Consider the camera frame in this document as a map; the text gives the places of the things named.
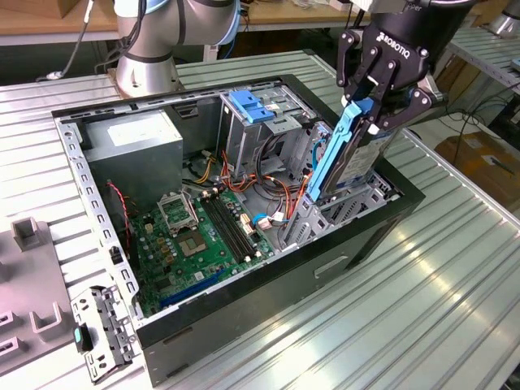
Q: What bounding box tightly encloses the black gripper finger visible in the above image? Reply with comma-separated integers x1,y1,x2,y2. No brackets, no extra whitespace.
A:
336,30,387,105
371,60,432,133

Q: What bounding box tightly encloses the hard disk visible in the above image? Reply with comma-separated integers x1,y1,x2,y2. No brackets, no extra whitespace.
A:
306,99,393,204

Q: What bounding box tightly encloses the orange power wire bundle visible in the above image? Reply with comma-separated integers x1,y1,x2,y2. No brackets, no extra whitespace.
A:
282,172,316,223

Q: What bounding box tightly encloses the grey metal disk bay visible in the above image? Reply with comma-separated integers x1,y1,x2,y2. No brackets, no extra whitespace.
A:
279,121,401,251

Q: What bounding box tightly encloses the brown cardboard under table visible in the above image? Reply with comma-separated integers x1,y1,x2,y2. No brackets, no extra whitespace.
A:
434,54,483,105

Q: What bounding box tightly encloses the long wooden desk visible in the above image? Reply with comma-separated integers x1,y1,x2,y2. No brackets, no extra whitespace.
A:
0,0,483,46

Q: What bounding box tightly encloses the large cardboard floor box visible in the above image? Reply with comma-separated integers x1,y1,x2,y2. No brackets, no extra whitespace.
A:
433,130,520,209

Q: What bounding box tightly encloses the metal slat side table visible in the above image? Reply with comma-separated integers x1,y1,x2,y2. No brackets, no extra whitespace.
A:
446,26,520,119

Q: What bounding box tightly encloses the blue plastic drive latch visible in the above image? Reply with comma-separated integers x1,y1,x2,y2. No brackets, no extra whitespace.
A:
228,89,277,125

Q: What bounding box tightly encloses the grey optical drive cage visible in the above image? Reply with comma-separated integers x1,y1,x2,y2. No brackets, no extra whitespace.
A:
217,80,318,180

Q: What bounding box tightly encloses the black RAM slot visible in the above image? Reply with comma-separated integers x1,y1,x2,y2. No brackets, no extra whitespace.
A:
211,194,258,258
201,197,249,263

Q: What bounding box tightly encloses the grey power supply unit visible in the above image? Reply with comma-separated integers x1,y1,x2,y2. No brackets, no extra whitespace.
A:
79,109,184,208

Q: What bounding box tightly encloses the CPU socket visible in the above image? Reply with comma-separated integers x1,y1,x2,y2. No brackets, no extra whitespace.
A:
176,231,208,258

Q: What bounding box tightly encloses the black open PC case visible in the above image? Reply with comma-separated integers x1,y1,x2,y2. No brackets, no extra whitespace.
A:
51,73,427,388

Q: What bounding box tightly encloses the blue expansion slot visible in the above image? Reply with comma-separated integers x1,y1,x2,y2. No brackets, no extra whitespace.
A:
158,267,227,310

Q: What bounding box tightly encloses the green motherboard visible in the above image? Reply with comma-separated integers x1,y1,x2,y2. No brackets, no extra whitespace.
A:
129,188,277,318

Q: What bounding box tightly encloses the cardboard box on desk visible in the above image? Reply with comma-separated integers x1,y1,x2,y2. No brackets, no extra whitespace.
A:
51,0,85,20

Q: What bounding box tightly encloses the grey parts rack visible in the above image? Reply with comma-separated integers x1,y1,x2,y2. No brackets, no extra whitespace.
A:
0,217,89,377

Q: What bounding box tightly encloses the black latch green tab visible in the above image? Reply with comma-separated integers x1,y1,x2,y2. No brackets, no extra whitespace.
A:
72,323,94,353

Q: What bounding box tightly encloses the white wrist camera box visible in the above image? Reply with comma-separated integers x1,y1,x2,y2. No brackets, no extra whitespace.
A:
351,0,426,14

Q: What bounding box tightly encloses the long blue data wire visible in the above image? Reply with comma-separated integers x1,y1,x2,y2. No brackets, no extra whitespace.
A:
311,136,328,166

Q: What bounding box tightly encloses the black wire bundle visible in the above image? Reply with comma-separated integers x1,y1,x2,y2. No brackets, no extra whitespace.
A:
253,133,301,196

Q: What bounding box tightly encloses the red wire bundle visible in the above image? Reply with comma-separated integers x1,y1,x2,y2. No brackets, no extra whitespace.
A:
221,149,261,194

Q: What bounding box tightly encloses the yellow orange wire bundle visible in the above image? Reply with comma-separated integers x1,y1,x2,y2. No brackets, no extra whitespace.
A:
194,156,216,184

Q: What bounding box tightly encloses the short blue wire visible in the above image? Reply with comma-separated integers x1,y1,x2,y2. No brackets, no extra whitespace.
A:
250,213,290,231

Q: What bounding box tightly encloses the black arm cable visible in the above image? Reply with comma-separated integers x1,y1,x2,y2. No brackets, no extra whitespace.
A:
120,0,148,63

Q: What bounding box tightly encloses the metal socket cover frame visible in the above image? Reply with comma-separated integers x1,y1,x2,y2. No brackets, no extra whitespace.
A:
157,190,200,236

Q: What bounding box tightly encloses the square brown base plate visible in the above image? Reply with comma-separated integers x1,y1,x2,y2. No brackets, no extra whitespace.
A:
106,67,184,98

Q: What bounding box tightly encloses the grey cable metal connector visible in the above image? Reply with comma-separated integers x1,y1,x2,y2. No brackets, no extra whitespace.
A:
35,0,95,82

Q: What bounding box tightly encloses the metal slot bracket cover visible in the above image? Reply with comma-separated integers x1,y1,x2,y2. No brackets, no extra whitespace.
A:
71,284,139,385

